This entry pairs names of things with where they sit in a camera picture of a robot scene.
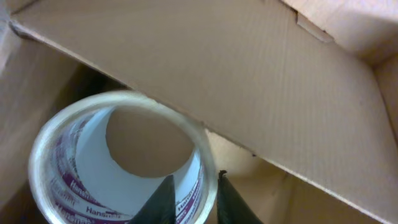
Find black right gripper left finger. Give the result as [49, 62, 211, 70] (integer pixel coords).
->
[128, 175, 176, 224]

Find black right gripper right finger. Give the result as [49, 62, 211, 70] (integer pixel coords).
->
[216, 170, 262, 224]

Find beige masking tape roll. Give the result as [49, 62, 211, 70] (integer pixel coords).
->
[29, 91, 217, 223]

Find brown cardboard box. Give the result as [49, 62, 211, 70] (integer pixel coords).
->
[1, 1, 397, 223]

